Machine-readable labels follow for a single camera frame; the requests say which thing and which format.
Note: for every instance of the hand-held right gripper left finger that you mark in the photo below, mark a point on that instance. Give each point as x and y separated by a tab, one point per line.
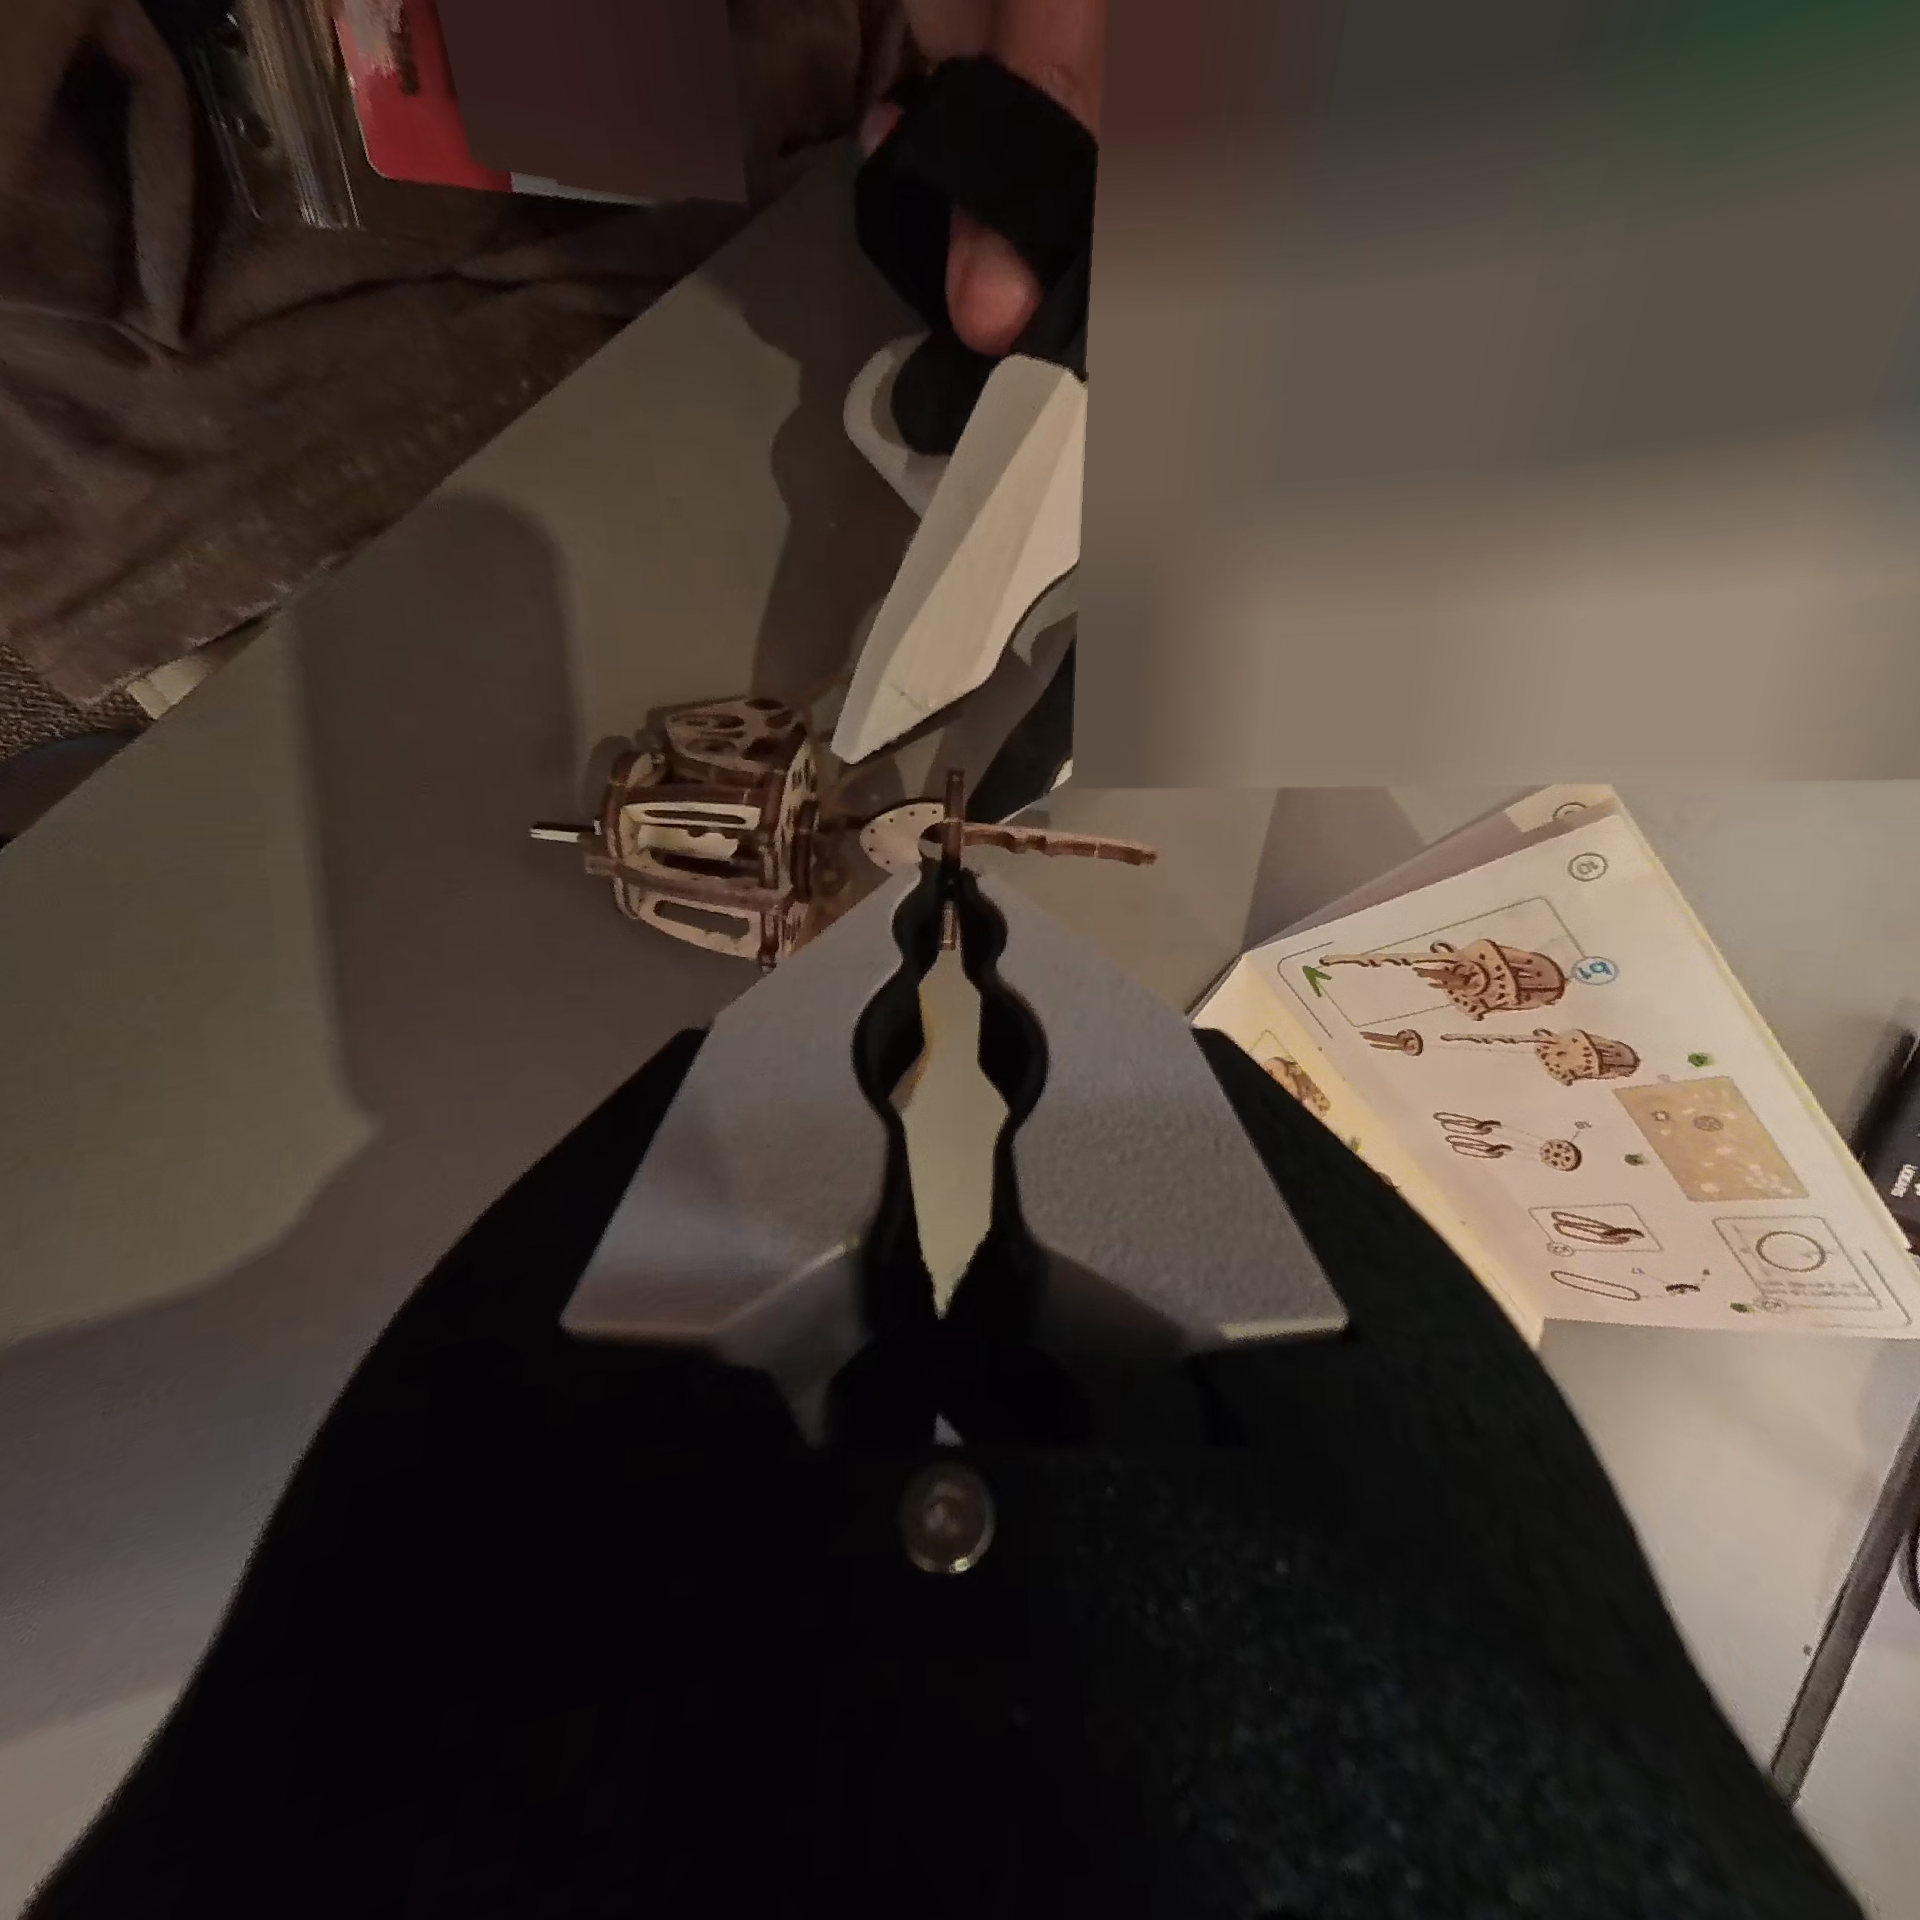
750	1170

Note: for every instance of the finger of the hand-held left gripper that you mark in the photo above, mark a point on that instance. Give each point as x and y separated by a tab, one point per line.
974	569
1036	720

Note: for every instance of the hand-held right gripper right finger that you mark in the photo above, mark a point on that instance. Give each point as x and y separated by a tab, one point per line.
1172	1170

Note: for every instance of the wooden oval dotted piece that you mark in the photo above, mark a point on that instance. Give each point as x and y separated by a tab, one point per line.
901	838

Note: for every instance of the wooden cage-shaped model assembly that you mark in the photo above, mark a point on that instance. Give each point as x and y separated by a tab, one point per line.
705	838

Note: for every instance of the model instruction booklet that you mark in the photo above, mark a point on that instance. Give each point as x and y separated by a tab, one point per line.
1501	1050

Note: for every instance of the black model kit box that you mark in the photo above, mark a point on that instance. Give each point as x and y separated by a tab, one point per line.
1893	1140

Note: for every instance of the person's left hand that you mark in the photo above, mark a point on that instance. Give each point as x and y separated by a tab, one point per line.
993	292

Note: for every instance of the person's brown clothing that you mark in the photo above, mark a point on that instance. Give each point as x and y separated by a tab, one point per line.
225	450

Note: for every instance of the clear plastic badge holder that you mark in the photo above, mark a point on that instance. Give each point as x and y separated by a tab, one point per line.
301	118

